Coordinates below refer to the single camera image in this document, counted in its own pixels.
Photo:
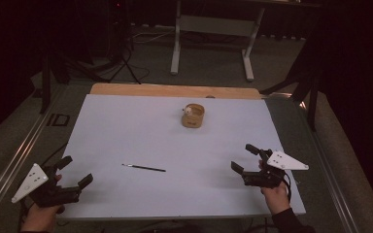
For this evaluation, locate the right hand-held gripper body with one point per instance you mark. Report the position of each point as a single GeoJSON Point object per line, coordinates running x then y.
{"type": "Point", "coordinates": [270, 173]}

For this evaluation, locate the white metal desk frame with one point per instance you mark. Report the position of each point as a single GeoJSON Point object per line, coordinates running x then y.
{"type": "Point", "coordinates": [215, 26]}

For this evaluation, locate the black tripod stand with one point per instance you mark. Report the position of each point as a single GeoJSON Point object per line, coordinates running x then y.
{"type": "Point", "coordinates": [121, 39]}

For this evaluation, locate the aluminium rail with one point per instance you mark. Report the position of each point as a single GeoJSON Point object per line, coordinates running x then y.
{"type": "Point", "coordinates": [330, 168]}
{"type": "Point", "coordinates": [16, 155]}

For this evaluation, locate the small white ball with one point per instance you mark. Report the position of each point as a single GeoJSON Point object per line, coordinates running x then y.
{"type": "Point", "coordinates": [187, 111]}

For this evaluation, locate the black metal stand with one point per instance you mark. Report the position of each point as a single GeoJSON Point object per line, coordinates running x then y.
{"type": "Point", "coordinates": [304, 81]}

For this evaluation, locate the person's left hand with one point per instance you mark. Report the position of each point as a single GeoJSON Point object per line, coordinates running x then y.
{"type": "Point", "coordinates": [40, 218]}

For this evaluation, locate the white table mat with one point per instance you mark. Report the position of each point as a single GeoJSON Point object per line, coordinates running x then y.
{"type": "Point", "coordinates": [162, 149]}

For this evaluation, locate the wooden table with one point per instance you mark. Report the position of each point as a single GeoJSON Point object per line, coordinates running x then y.
{"type": "Point", "coordinates": [175, 90]}

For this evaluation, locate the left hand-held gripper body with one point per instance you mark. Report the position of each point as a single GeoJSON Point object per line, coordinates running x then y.
{"type": "Point", "coordinates": [29, 183]}

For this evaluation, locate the wooden pen holder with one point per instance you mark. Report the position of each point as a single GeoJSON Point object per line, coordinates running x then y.
{"type": "Point", "coordinates": [192, 120]}

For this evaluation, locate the person's right hand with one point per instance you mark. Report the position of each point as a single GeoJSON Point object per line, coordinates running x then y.
{"type": "Point", "coordinates": [276, 199]}

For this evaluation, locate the black paintbrush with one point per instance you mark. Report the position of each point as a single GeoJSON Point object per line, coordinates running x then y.
{"type": "Point", "coordinates": [144, 167]}

